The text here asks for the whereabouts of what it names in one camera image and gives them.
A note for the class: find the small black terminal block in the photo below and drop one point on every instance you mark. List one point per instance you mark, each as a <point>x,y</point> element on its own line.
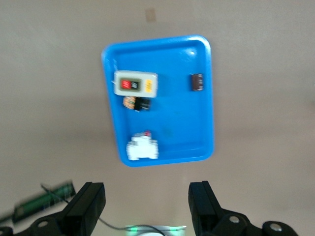
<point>197,81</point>

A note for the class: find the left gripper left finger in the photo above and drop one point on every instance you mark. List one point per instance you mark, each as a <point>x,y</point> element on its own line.
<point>83,209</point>

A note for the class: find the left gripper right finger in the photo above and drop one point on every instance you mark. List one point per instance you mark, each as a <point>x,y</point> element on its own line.
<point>204,209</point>

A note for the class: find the green circuit board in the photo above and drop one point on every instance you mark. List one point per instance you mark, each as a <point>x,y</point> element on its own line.
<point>44,201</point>

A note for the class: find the white electrical plug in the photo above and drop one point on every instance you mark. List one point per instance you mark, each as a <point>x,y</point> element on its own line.
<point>142,147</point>

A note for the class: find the grey push button switch box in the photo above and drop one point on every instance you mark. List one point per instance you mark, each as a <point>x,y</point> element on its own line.
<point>135,83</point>

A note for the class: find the blue plastic tray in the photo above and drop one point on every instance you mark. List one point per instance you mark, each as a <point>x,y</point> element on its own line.
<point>177,118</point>

